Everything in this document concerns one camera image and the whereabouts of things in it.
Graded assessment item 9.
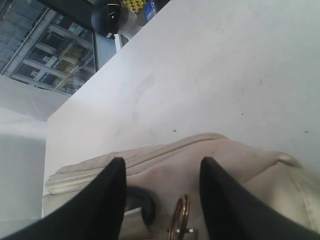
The black round object by window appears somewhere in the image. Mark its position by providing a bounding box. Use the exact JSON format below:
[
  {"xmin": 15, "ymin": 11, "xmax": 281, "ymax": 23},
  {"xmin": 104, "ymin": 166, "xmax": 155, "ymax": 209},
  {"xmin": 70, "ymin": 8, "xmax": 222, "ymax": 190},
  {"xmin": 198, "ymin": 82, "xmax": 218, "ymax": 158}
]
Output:
[{"xmin": 91, "ymin": 3, "xmax": 129, "ymax": 39}]

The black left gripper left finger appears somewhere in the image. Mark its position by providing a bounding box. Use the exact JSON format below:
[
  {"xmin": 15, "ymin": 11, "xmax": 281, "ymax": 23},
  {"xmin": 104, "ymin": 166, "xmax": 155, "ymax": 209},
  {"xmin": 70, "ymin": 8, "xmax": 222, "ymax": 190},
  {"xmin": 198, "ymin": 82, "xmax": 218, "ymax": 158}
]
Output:
[{"xmin": 6, "ymin": 157, "xmax": 127, "ymax": 240}]

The metal zipper pull with ring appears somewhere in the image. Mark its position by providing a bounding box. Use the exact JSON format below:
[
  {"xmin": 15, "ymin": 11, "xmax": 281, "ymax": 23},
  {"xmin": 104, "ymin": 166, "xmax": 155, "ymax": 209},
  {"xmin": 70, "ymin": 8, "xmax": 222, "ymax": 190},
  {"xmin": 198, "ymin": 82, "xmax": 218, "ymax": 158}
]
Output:
[{"xmin": 167, "ymin": 194, "xmax": 198, "ymax": 240}]

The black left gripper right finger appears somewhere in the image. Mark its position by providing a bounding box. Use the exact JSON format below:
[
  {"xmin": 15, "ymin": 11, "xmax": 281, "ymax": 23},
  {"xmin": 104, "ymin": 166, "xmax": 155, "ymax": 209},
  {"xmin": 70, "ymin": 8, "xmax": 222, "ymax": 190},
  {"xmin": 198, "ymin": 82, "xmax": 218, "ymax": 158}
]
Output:
[{"xmin": 199, "ymin": 157, "xmax": 318, "ymax": 240}]

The beige duffel bag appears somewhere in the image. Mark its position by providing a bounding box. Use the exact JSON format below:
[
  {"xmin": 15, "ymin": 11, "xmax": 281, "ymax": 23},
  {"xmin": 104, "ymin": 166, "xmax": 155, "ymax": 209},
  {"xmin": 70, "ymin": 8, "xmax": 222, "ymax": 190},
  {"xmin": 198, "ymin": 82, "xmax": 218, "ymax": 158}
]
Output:
[{"xmin": 42, "ymin": 133, "xmax": 320, "ymax": 240}]

